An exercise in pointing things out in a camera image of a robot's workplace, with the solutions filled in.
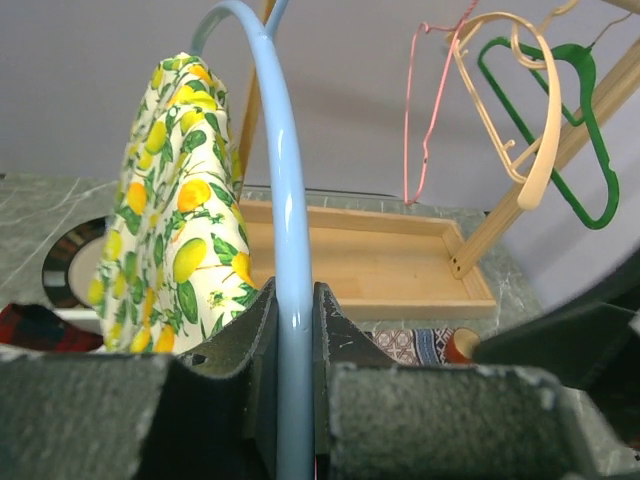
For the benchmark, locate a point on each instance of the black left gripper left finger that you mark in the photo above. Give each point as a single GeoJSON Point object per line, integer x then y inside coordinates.
{"type": "Point", "coordinates": [206, 414]}

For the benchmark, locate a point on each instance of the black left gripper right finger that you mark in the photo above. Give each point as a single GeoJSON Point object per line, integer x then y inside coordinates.
{"type": "Point", "coordinates": [377, 419]}

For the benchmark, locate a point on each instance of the blue plastic hanger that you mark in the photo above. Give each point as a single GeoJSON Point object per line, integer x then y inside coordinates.
{"type": "Point", "coordinates": [295, 457]}

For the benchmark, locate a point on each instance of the red plaid skirt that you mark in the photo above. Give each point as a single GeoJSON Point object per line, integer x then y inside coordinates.
{"type": "Point", "coordinates": [35, 327]}

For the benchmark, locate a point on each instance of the lemon print garment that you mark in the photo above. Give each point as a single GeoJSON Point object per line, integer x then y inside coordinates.
{"type": "Point", "coordinates": [176, 265]}

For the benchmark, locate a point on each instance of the green velvet hanger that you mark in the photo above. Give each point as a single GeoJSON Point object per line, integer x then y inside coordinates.
{"type": "Point", "coordinates": [581, 60]}

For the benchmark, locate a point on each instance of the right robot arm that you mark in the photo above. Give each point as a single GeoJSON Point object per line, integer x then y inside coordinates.
{"type": "Point", "coordinates": [590, 344]}

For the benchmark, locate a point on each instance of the patterned placemat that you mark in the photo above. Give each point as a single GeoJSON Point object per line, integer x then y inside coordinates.
{"type": "Point", "coordinates": [414, 347]}

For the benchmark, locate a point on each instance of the white laundry basket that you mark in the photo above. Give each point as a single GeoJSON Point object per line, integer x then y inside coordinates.
{"type": "Point", "coordinates": [84, 319]}

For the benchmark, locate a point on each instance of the orange cup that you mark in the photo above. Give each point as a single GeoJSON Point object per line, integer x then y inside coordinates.
{"type": "Point", "coordinates": [460, 346]}

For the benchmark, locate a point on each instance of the black rimmed plate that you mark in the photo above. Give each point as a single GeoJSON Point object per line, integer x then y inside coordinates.
{"type": "Point", "coordinates": [70, 264]}

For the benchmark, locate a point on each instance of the wooden clothes rack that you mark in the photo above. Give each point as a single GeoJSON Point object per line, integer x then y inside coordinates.
{"type": "Point", "coordinates": [400, 267]}

